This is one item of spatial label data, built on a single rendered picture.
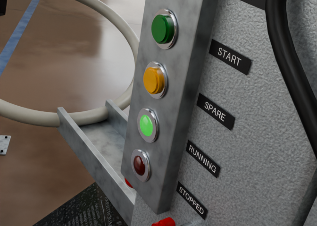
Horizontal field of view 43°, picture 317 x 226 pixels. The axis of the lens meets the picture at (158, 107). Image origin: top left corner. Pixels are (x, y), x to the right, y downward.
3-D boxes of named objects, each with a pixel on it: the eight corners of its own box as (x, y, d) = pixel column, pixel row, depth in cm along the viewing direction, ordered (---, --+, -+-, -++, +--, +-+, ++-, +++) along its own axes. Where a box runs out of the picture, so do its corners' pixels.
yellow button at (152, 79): (163, 97, 38) (168, 73, 37) (154, 99, 37) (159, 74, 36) (149, 86, 40) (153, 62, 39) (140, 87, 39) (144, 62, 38)
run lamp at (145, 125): (158, 139, 41) (162, 119, 40) (147, 142, 40) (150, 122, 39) (145, 127, 42) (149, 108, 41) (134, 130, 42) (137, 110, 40)
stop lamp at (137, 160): (151, 178, 43) (154, 161, 42) (140, 182, 42) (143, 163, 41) (139, 165, 45) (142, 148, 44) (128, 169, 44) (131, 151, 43)
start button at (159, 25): (173, 47, 36) (179, 19, 34) (164, 48, 35) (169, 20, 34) (157, 37, 37) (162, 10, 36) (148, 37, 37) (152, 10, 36)
